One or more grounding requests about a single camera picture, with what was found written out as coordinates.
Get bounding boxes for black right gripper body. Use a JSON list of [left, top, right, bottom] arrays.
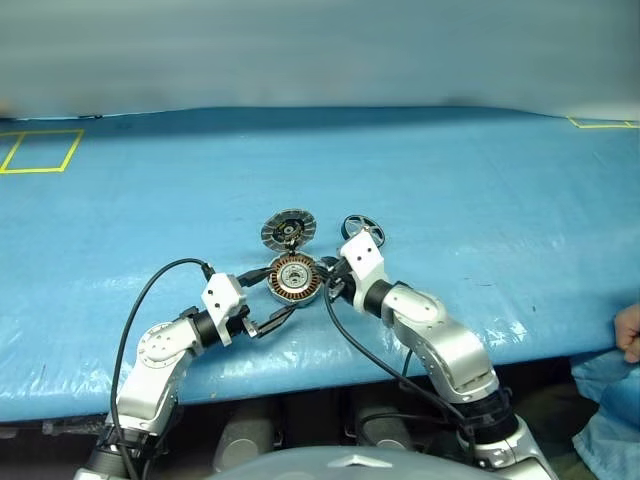
[[323, 258, 357, 302]]

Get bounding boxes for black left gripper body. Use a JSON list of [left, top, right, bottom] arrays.
[[224, 275, 262, 347]]

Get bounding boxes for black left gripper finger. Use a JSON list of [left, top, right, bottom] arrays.
[[253, 305, 297, 341], [237, 267, 276, 287]]

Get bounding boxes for silver motor housing copper windings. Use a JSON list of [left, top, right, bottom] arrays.
[[268, 251, 322, 308]]

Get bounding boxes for black spoked rotor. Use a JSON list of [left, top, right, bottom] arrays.
[[341, 213, 389, 250]]

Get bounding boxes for round silver motor lid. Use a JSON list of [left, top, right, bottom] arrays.
[[260, 209, 316, 251]]

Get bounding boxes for bare person hand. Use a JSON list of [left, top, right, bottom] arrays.
[[613, 302, 640, 364]]

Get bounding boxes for dark rounded shape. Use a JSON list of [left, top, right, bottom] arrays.
[[214, 399, 275, 472], [355, 403, 417, 452]]

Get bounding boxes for blue plastic table cover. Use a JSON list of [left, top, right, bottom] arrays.
[[0, 105, 640, 427]]

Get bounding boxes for grey robot torso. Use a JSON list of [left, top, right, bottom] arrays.
[[212, 446, 419, 480]]

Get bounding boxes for yellow tape rectangle outline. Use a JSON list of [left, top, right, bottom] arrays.
[[567, 115, 640, 130], [0, 128, 85, 175]]

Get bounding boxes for blue person garment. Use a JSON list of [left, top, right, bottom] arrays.
[[569, 347, 640, 480]]

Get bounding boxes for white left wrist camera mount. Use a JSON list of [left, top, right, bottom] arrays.
[[200, 272, 249, 347]]

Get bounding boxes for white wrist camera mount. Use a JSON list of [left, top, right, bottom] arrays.
[[200, 272, 249, 347], [339, 232, 389, 309]]

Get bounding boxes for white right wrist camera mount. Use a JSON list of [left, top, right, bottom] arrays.
[[339, 232, 389, 309]]

